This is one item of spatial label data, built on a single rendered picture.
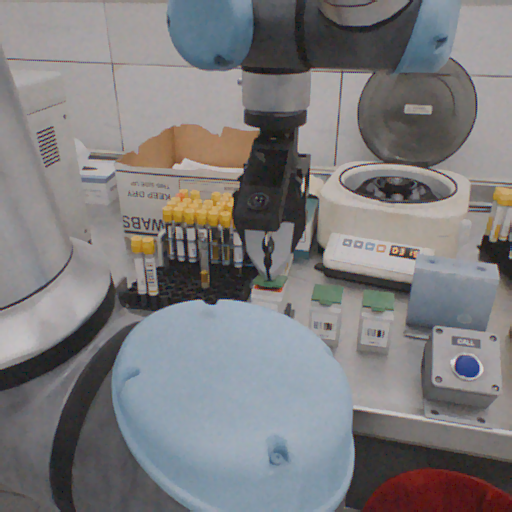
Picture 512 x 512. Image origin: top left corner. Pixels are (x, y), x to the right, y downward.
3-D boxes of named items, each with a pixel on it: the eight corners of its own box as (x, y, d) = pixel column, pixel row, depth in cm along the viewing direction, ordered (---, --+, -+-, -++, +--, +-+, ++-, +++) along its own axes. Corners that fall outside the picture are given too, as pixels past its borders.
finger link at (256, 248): (278, 262, 69) (279, 199, 65) (267, 284, 64) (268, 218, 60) (256, 259, 70) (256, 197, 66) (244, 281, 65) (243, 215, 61)
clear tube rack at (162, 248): (160, 275, 83) (156, 236, 80) (181, 248, 92) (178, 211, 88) (282, 290, 79) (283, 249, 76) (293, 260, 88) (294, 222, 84)
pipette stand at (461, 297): (403, 336, 69) (414, 272, 64) (407, 308, 75) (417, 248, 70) (483, 350, 66) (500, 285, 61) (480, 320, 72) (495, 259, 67)
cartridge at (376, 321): (356, 350, 66) (361, 308, 63) (358, 329, 70) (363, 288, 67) (388, 355, 65) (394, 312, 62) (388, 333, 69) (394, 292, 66)
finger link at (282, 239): (300, 265, 69) (303, 202, 64) (291, 287, 64) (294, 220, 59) (278, 262, 69) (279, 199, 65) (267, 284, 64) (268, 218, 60)
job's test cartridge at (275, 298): (250, 332, 67) (250, 292, 64) (259, 312, 71) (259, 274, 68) (279, 337, 66) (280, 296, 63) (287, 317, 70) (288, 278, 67)
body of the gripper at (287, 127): (311, 198, 66) (316, 102, 60) (298, 225, 58) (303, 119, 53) (254, 192, 67) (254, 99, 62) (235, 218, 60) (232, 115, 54)
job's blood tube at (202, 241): (200, 299, 76) (196, 240, 71) (202, 295, 77) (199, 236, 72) (208, 300, 76) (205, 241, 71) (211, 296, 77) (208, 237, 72)
